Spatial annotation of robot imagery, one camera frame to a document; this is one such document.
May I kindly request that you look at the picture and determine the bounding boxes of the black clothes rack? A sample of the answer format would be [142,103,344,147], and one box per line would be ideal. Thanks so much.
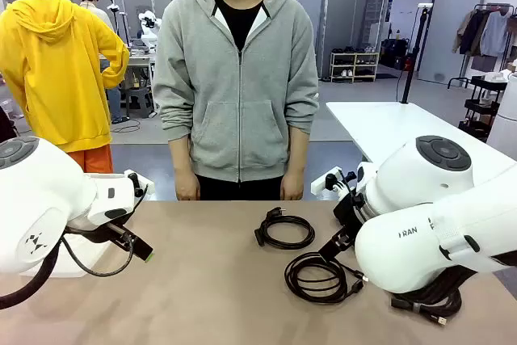
[447,3,517,90]

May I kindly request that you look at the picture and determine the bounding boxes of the person's left hand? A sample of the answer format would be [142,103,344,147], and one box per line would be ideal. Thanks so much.
[280,173,305,201]

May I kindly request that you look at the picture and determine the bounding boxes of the white partition board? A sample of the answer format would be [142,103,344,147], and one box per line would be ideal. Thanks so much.
[418,0,489,86]

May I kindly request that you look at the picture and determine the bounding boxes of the person in grey hoodie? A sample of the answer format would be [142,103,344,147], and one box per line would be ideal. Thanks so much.
[152,0,320,201]

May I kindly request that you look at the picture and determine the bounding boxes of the thick black left arm sleeve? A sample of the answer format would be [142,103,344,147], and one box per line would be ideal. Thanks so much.
[0,235,68,309]

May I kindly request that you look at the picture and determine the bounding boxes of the grey step stool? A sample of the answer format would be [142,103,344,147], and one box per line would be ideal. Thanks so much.
[124,86,155,120]

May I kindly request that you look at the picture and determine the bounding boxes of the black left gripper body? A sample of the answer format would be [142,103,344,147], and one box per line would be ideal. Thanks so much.
[67,221,116,243]

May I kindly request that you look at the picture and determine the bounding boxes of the orange shorts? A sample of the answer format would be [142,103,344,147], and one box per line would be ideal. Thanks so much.
[66,145,115,175]

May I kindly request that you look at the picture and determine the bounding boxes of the dark navy hanging jacket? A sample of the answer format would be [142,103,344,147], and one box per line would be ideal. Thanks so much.
[460,9,492,57]

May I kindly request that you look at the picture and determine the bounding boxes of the black pole with white top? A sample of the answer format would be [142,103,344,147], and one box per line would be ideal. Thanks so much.
[399,2,434,104]

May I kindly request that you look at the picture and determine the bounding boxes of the white box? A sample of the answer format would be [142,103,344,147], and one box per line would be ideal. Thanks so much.
[483,69,513,83]

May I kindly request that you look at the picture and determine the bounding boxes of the white table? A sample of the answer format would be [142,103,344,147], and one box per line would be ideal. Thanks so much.
[326,101,517,184]

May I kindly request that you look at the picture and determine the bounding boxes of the white cylindrical appliance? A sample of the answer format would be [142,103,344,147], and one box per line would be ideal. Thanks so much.
[486,73,517,150]

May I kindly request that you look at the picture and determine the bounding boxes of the thick black braided USB cable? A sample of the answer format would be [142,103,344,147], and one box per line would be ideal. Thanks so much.
[389,276,464,328]

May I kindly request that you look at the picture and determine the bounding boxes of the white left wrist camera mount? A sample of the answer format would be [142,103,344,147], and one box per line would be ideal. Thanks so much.
[123,169,155,203]

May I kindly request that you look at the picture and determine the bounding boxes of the grey background workbench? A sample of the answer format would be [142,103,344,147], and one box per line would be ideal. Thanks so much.
[127,48,158,118]

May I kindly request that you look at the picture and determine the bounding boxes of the person's right forearm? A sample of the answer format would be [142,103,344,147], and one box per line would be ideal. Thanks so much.
[168,137,193,175]

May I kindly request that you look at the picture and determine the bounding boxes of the person's left forearm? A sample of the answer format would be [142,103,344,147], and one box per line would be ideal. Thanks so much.
[284,128,310,176]

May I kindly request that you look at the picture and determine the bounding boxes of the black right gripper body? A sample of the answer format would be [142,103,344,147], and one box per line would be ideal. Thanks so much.
[333,193,367,237]

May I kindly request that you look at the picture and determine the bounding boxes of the person's right hand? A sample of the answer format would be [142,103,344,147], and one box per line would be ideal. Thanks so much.
[176,170,202,201]

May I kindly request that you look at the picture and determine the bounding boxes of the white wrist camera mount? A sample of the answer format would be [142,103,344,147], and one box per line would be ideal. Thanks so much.
[310,165,364,200]
[123,169,155,203]

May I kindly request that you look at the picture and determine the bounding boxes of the black utility cart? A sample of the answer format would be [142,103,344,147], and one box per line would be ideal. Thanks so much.
[458,75,509,142]

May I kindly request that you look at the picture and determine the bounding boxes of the yellow hoodie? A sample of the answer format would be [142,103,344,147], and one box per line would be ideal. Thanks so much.
[0,0,131,154]

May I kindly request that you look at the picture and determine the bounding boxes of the thin black left wrist cable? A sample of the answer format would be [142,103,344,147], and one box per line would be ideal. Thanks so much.
[60,234,135,278]

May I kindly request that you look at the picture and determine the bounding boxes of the thin black USB cable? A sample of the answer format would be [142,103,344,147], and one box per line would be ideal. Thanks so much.
[284,250,369,305]

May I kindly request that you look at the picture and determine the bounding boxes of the light blue hanging shirt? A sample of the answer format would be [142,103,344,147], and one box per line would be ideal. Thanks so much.
[480,11,510,57]

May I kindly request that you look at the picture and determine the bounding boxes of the beige hanging jacket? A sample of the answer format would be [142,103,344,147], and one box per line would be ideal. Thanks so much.
[452,11,476,55]

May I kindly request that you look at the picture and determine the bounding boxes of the dark draped garment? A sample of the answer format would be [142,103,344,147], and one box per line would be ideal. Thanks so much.
[0,105,18,143]

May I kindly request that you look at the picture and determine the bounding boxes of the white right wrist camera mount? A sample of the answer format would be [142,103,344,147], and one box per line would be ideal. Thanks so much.
[310,165,364,200]

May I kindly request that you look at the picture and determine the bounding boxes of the black power cable with plug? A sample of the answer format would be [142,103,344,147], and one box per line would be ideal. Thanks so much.
[254,206,317,250]

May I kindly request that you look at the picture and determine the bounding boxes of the black camera stand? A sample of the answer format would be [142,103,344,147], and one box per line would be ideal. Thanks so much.
[107,0,131,48]

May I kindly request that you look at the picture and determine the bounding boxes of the wooden shoe rack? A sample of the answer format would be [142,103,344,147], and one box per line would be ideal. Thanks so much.
[330,50,380,84]

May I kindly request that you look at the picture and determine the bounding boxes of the black bags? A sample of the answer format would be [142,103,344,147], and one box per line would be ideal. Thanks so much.
[380,37,414,71]

